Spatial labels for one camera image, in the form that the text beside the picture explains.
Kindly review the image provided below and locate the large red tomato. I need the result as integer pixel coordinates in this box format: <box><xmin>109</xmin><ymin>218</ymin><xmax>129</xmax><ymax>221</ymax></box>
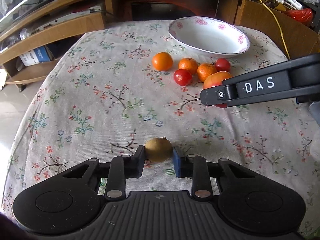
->
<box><xmin>203</xmin><ymin>70</ymin><xmax>234</xmax><ymax>109</ymax></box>

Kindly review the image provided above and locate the small red cherry tomato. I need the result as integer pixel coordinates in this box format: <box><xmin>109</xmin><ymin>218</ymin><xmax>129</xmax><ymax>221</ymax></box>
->
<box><xmin>174</xmin><ymin>69</ymin><xmax>193</xmax><ymax>86</ymax></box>

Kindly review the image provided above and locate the round orange mandarin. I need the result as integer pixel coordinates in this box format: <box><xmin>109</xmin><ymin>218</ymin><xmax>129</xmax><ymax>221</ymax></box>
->
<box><xmin>152</xmin><ymin>52</ymin><xmax>174</xmax><ymax>71</ymax></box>

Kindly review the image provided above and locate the brown cardboard panel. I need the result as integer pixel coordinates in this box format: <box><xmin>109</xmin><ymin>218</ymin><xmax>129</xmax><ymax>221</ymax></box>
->
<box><xmin>234</xmin><ymin>0</ymin><xmax>319</xmax><ymax>59</ymax></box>

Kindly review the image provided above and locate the red plastic bag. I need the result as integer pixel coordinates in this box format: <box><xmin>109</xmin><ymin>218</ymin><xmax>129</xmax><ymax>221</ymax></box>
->
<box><xmin>284</xmin><ymin>8</ymin><xmax>313</xmax><ymax>27</ymax></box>

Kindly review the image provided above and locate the floral white tablecloth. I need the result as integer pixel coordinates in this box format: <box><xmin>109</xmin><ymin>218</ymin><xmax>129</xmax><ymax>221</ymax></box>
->
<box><xmin>1</xmin><ymin>21</ymin><xmax>319</xmax><ymax>239</ymax></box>

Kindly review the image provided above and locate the white floral ceramic bowl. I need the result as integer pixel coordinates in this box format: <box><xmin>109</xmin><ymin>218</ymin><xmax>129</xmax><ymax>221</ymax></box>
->
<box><xmin>168</xmin><ymin>16</ymin><xmax>250</xmax><ymax>59</ymax></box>

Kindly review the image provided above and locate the blue white cardboard box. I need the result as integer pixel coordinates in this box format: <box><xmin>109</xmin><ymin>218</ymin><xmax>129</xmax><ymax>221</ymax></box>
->
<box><xmin>19</xmin><ymin>46</ymin><xmax>54</xmax><ymax>67</ymax></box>

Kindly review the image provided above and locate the wooden TV cabinet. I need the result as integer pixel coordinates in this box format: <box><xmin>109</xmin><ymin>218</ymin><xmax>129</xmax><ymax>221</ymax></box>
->
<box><xmin>1</xmin><ymin>0</ymin><xmax>240</xmax><ymax>90</ymax></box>

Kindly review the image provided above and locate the silver set-top box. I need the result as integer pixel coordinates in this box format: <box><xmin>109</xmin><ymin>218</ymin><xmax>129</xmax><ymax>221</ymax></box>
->
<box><xmin>19</xmin><ymin>3</ymin><xmax>104</xmax><ymax>40</ymax></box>

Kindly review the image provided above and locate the yellow cable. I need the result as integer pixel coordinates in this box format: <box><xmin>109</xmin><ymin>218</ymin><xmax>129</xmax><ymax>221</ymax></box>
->
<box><xmin>243</xmin><ymin>0</ymin><xmax>292</xmax><ymax>61</ymax></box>

